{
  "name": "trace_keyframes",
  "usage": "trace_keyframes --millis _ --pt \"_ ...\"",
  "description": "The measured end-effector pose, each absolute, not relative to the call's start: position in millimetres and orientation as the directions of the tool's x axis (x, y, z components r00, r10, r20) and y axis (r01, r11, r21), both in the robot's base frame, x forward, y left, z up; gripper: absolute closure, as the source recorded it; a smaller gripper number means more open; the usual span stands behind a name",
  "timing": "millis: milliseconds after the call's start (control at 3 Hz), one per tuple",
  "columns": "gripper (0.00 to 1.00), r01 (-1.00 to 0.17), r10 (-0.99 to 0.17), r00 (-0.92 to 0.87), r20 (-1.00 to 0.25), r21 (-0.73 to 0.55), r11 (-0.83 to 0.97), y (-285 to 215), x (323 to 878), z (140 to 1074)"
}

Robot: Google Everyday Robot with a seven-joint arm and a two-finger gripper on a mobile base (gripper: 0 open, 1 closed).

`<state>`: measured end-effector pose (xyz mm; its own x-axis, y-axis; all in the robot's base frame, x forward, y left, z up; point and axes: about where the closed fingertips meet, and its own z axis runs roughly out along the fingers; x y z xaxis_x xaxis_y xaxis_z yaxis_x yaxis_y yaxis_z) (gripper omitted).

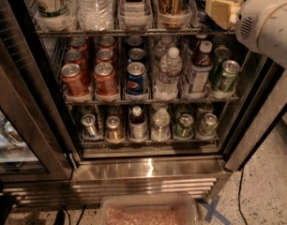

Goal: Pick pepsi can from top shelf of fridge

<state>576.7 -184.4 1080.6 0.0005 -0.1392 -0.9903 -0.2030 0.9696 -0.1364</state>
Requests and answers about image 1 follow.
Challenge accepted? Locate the black cable right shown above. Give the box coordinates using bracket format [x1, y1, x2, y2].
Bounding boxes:
[237, 168, 249, 225]

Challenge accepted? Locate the gold brown tall can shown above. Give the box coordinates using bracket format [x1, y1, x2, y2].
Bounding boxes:
[158, 0, 191, 28]

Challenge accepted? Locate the tea bottle top shelf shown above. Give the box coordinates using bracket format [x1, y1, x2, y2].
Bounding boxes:
[119, 0, 152, 30]

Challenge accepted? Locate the red can middle left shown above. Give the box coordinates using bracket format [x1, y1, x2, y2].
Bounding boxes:
[65, 49, 86, 69]

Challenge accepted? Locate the green can bottom shelf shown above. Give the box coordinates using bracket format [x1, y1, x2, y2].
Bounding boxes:
[174, 113, 194, 140]

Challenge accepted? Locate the clear water bottle top shelf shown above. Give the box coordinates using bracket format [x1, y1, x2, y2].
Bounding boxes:
[77, 0, 113, 31]

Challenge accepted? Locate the blue tape cross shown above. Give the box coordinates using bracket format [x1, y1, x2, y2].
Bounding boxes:
[198, 195, 232, 225]

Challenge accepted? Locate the water bottle middle shelf back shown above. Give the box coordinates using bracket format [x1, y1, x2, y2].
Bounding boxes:
[155, 35, 174, 64]

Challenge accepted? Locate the red can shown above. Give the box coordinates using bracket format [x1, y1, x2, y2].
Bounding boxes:
[98, 36, 116, 51]
[61, 63, 90, 97]
[68, 37, 88, 52]
[96, 49, 116, 65]
[94, 62, 118, 96]
[65, 49, 86, 69]

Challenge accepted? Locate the water bottle bottom shelf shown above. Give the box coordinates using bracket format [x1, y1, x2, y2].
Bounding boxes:
[151, 108, 170, 142]

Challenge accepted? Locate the glass fridge door left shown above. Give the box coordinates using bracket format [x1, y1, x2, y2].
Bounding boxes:
[0, 0, 72, 183]

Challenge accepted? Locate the tea bottle shelf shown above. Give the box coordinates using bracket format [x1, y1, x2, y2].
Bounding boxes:
[119, 0, 152, 30]
[186, 40, 213, 94]
[129, 106, 146, 140]

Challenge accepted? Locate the blue pepsi can middle shelf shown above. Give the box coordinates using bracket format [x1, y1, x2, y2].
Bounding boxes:
[127, 62, 147, 96]

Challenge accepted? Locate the tea bottle middle shelf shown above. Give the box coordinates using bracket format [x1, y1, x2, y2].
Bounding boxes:
[186, 40, 213, 94]

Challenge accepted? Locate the clear plastic bin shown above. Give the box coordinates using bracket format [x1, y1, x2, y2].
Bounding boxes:
[98, 193, 200, 225]

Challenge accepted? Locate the black cables left floor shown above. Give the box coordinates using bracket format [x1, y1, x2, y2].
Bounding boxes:
[53, 203, 87, 225]

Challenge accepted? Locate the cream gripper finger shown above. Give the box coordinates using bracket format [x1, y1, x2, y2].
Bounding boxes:
[204, 0, 244, 30]

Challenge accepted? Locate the green can front right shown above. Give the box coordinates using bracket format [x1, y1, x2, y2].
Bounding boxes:
[212, 60, 241, 93]

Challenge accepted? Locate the stainless steel fridge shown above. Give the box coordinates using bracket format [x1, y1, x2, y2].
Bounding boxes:
[0, 0, 287, 207]

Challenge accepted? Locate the tea bottle bottom shelf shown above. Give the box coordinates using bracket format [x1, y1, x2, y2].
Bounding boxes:
[129, 106, 146, 140]

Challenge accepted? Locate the red can back left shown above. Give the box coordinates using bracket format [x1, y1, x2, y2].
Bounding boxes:
[68, 37, 88, 52]

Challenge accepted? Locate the silver can bottom left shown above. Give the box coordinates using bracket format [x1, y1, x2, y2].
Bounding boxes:
[81, 114, 98, 137]

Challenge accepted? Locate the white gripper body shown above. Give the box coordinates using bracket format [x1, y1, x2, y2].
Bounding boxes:
[235, 0, 287, 69]

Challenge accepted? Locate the red can front left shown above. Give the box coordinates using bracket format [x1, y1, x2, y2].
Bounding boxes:
[61, 63, 90, 97]

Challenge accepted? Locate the gold can bottom shelf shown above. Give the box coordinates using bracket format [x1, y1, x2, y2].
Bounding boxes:
[106, 116, 123, 141]

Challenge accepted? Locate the water bottle middle shelf front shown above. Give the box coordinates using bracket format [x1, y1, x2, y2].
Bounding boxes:
[156, 47, 183, 100]

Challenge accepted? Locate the green can behind right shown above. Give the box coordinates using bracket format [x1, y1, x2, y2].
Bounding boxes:
[211, 46, 232, 77]

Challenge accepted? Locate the blue can back row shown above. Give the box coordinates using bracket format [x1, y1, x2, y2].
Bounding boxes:
[127, 36, 144, 49]

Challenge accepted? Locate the blue can behind pepsi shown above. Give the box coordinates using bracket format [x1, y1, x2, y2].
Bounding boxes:
[128, 48, 145, 64]

